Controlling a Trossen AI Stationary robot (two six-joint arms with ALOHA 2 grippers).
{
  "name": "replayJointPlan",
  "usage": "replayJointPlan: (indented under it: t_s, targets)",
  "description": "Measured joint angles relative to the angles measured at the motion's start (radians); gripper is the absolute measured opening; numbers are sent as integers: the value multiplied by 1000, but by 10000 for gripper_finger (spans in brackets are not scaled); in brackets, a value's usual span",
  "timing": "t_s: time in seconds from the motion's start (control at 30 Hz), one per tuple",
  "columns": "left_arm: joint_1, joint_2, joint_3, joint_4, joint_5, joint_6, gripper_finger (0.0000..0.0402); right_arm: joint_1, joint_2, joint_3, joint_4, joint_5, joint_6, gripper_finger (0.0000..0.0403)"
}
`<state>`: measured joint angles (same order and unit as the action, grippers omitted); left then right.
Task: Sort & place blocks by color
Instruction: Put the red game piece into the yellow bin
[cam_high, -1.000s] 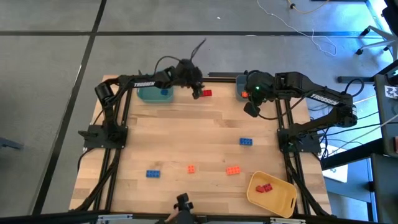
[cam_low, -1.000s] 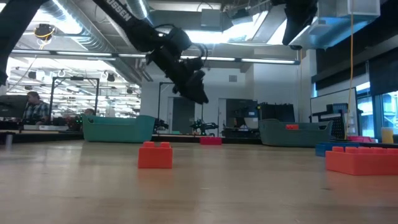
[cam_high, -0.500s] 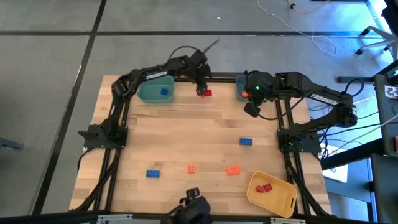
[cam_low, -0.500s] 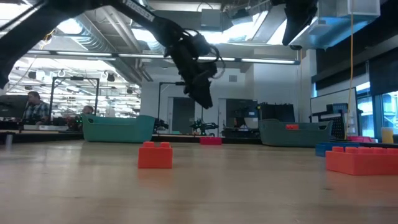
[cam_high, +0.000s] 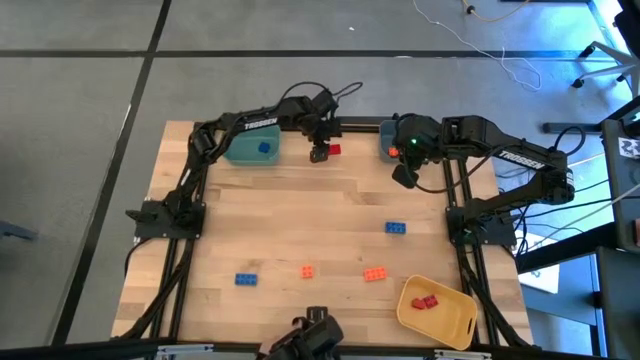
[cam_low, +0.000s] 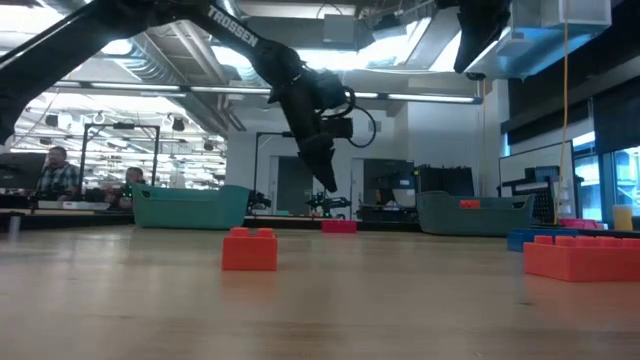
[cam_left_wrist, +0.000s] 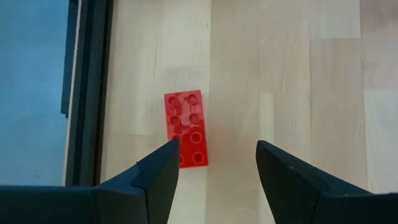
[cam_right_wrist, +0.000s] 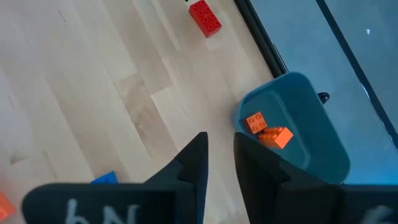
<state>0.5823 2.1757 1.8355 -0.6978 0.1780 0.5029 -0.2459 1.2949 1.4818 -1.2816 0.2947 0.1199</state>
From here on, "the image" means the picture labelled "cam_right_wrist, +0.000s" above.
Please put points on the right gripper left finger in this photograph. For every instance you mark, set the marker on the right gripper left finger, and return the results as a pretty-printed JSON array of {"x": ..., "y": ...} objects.
[{"x": 174, "y": 199}]

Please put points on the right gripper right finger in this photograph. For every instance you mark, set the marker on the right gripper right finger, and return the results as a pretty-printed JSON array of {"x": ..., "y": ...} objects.
[{"x": 280, "y": 193}]

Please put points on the orange rectangular block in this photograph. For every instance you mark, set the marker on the orange rectangular block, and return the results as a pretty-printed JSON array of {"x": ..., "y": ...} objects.
[
  {"x": 4, "y": 207},
  {"x": 276, "y": 138}
]

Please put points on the blue rectangular block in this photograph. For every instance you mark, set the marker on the blue rectangular block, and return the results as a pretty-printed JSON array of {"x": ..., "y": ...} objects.
[{"x": 105, "y": 178}]

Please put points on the small orange square block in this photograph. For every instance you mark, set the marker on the small orange square block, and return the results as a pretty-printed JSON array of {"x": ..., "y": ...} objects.
[{"x": 256, "y": 122}]

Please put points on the red rectangular block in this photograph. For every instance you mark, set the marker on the red rectangular block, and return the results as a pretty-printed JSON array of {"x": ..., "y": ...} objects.
[{"x": 205, "y": 18}]

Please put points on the dark slate plastic bin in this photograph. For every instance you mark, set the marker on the dark slate plastic bin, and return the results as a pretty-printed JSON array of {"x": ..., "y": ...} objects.
[{"x": 298, "y": 102}]

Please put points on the black table clamp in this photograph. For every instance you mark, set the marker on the black table clamp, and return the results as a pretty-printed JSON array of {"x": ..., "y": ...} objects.
[{"x": 323, "y": 97}]

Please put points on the black table frame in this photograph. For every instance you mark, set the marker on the black table frame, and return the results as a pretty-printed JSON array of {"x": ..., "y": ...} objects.
[{"x": 259, "y": 34}]

